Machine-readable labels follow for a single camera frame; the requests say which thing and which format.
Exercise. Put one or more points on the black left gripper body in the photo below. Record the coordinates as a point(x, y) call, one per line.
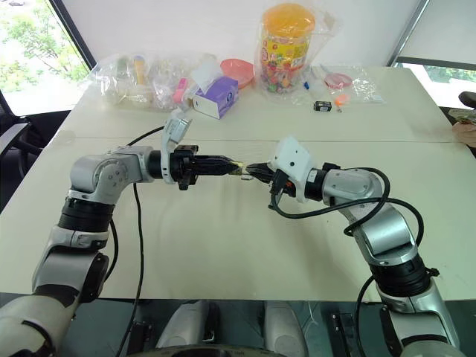
point(184, 167)

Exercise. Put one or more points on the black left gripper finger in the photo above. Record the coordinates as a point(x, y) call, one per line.
point(213, 161)
point(213, 170)

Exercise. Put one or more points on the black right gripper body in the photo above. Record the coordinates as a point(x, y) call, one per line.
point(279, 186)

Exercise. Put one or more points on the brass padlock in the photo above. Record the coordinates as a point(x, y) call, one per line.
point(237, 168)

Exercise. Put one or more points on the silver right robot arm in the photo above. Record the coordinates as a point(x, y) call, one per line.
point(386, 230)

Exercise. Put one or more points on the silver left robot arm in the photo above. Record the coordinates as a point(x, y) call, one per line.
point(93, 178)

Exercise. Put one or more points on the purple tissue box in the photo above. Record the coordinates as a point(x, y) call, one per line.
point(217, 98)

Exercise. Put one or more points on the pink small packet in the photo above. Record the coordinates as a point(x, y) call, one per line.
point(180, 90)

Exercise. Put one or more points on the small black box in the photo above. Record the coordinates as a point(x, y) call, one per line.
point(323, 106)

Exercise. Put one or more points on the clear plastic bag with trinkets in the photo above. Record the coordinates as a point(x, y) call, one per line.
point(167, 80)

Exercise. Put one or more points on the small blue clip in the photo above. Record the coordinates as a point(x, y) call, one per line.
point(306, 86)

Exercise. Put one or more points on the pink plastic bowl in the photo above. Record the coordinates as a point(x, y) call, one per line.
point(238, 70)

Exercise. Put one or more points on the small orange toy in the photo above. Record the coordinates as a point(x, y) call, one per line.
point(342, 99)

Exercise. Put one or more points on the yellow bottle with purple cap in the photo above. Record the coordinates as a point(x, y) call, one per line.
point(140, 70)

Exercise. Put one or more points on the clear plastic bag with bottles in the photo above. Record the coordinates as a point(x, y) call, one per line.
point(115, 82)

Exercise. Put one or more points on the candy jar with orange lid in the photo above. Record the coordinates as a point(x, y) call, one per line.
point(284, 52)

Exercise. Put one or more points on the clear bag with pink disc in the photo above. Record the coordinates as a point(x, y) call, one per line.
point(357, 85)

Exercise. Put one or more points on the grey rounded robot leg shell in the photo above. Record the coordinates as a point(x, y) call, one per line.
point(186, 327)
point(284, 331)

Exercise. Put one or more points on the clear bag around candy jar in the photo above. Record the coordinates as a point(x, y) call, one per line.
point(327, 26)

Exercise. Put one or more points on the black office chair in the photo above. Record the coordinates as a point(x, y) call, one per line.
point(22, 137)

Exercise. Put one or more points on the dark rounded robot torso rim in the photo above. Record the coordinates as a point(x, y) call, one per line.
point(201, 352)

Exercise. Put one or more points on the brown paper bag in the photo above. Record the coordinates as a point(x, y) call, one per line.
point(465, 132)

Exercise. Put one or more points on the black chair armrest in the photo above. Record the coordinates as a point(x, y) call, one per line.
point(466, 98)

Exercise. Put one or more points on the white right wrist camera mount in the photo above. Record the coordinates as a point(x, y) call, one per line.
point(294, 156)

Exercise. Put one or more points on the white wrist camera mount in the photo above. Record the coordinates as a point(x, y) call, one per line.
point(294, 156)
point(175, 130)

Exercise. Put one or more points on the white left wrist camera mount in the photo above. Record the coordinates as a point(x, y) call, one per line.
point(175, 130)

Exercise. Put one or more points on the dark window frame post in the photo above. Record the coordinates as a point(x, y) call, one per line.
point(74, 33)

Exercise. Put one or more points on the grey window frame post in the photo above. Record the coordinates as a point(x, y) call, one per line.
point(407, 33)

